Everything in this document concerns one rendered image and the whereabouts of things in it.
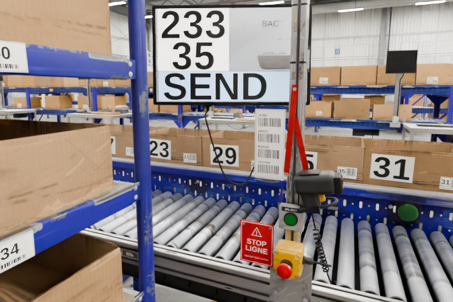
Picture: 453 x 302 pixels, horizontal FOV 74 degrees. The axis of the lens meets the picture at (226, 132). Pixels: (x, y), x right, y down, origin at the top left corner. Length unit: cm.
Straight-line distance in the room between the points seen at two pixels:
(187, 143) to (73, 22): 125
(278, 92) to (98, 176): 60
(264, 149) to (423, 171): 80
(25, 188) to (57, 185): 4
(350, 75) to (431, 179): 458
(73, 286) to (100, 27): 37
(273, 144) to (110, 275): 51
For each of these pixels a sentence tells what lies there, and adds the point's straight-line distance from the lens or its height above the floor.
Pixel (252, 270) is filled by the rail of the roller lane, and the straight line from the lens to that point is 102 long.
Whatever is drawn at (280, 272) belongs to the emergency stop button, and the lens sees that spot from 85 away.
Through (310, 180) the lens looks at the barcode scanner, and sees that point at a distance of 78.
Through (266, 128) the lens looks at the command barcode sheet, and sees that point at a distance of 84.
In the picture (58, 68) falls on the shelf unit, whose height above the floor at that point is 132.
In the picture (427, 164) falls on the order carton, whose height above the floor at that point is 100.
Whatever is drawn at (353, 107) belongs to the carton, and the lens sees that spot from 569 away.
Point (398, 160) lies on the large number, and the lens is 145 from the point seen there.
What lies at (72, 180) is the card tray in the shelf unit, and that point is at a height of 117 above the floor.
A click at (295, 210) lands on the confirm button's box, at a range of 85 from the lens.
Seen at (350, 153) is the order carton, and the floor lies 102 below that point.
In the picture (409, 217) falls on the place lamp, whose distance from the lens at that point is 144.
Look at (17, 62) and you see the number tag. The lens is 38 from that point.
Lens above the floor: 130
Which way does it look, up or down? 8 degrees down
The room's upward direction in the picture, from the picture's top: straight up
